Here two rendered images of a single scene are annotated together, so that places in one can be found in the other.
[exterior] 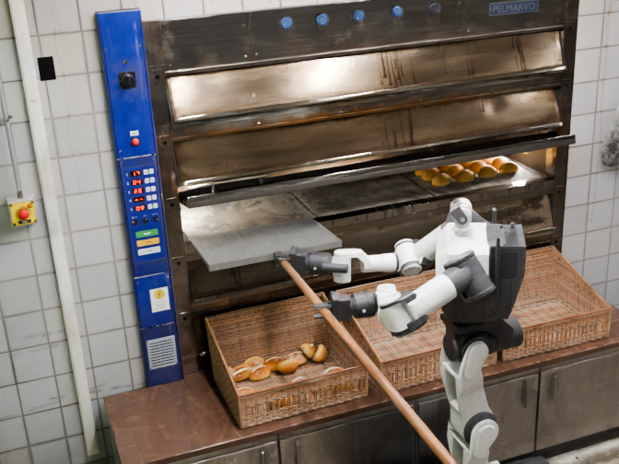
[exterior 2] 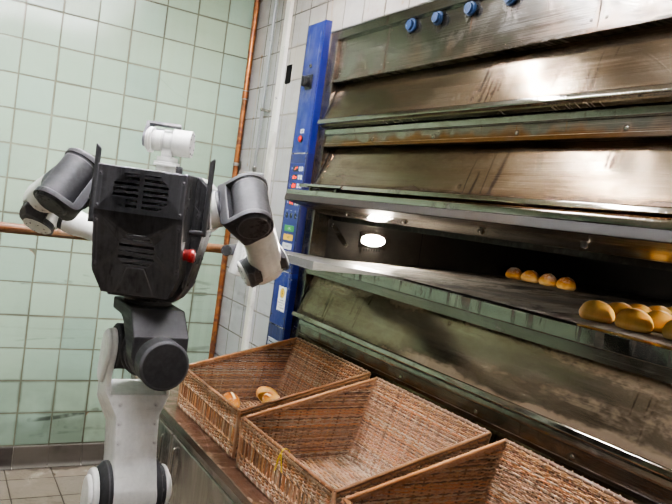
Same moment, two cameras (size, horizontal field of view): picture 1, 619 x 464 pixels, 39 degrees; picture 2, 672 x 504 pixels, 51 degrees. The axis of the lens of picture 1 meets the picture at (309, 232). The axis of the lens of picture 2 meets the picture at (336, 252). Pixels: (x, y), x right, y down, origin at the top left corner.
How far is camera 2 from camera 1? 3.87 m
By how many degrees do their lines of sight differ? 79
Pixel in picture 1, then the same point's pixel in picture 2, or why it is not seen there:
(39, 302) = not seen: hidden behind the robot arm
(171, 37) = (345, 47)
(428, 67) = (533, 79)
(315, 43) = (430, 49)
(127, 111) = (303, 111)
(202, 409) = not seen: hidden behind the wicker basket
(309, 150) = (397, 179)
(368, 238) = (431, 330)
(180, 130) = (329, 136)
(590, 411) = not seen: outside the picture
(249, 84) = (376, 94)
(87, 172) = (285, 164)
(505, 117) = (642, 184)
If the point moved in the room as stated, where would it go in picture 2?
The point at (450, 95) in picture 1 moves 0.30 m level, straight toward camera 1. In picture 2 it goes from (558, 128) to (442, 111)
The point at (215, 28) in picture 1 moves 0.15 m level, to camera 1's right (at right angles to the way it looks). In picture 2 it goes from (369, 36) to (378, 27)
